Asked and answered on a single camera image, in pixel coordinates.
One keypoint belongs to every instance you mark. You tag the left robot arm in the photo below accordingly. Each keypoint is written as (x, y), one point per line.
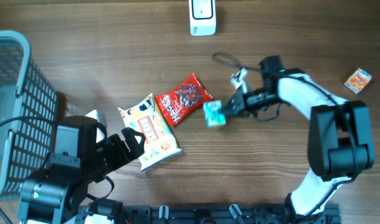
(54, 192)

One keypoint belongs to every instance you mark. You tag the white barcode scanner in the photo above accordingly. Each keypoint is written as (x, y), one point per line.
(202, 15)

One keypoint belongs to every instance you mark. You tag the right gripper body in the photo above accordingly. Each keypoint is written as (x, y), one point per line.
(249, 105)

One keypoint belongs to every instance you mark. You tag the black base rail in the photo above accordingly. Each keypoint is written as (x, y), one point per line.
(258, 214)

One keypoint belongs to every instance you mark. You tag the white yellow wet wipes pack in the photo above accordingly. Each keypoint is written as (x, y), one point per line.
(160, 143)

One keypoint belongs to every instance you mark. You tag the teal tissue pack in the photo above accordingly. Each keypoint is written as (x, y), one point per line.
(213, 116)

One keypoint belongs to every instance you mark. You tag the orange tissue pack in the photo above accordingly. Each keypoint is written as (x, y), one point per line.
(358, 81)

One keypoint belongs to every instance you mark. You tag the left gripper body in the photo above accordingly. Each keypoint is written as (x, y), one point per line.
(112, 155)

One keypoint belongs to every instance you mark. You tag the red candy bag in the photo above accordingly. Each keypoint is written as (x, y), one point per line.
(182, 100)

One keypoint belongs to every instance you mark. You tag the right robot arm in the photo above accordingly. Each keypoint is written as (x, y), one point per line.
(340, 142)

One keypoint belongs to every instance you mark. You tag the grey plastic shopping basket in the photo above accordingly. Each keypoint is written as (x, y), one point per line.
(28, 105)

